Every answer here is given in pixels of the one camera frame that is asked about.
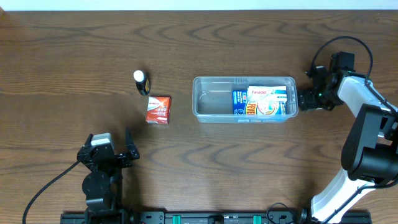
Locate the red medicine box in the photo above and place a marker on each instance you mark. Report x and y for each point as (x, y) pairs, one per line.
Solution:
(158, 109)

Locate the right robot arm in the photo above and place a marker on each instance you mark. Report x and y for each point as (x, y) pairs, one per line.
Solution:
(369, 155)

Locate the small black white-capped bottle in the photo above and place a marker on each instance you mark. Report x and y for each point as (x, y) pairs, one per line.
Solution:
(142, 82)

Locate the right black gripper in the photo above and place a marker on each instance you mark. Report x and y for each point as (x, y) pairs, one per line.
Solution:
(304, 99)

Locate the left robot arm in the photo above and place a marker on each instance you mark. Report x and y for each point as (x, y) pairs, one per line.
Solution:
(103, 186)

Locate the blue Kool Fever box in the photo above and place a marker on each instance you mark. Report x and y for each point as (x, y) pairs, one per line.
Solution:
(242, 106)

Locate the clear plastic container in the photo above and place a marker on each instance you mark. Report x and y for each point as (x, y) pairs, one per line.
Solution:
(212, 100)

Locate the white Panadol packet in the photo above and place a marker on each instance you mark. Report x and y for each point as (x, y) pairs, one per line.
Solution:
(267, 93)

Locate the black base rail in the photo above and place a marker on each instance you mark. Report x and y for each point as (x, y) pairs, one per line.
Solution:
(212, 218)

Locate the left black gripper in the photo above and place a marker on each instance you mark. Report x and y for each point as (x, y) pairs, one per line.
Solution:
(109, 157)

